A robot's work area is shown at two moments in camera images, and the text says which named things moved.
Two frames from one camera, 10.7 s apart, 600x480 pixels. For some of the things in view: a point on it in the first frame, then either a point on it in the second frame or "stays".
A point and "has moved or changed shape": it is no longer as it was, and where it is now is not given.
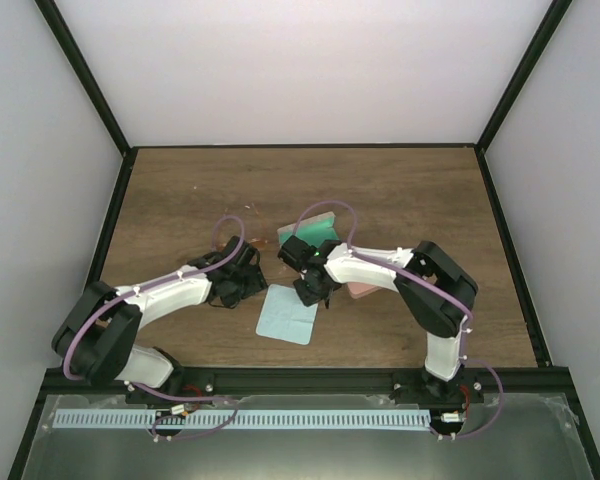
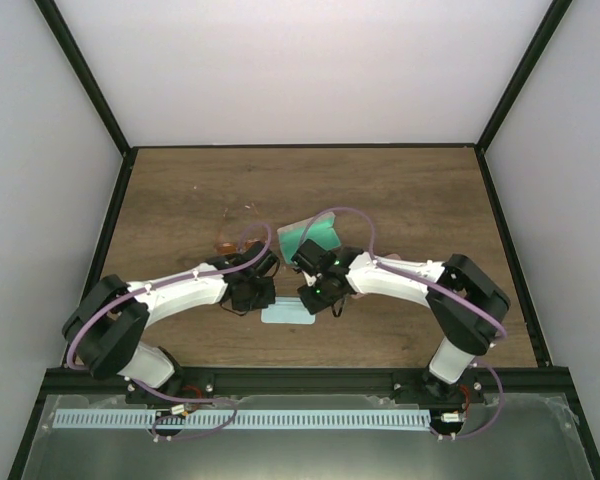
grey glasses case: [313, 230] stays
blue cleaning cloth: [285, 316] has moved or changed shape
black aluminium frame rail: [314, 383] stays
